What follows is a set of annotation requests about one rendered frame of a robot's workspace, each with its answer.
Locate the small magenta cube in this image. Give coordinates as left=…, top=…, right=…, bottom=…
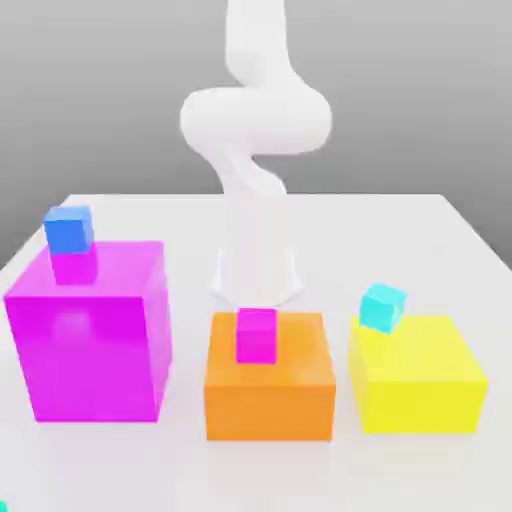
left=235, top=307, right=278, bottom=366

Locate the small cyan cube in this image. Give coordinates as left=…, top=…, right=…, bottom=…
left=358, top=282, right=408, bottom=336

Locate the large orange box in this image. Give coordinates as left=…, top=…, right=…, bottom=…
left=203, top=311, right=337, bottom=443

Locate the large yellow box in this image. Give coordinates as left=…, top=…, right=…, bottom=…
left=347, top=314, right=489, bottom=436

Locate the large magenta box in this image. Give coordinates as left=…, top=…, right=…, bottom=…
left=3, top=240, right=174, bottom=424

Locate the small blue cube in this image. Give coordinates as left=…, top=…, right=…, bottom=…
left=42, top=205, right=96, bottom=256

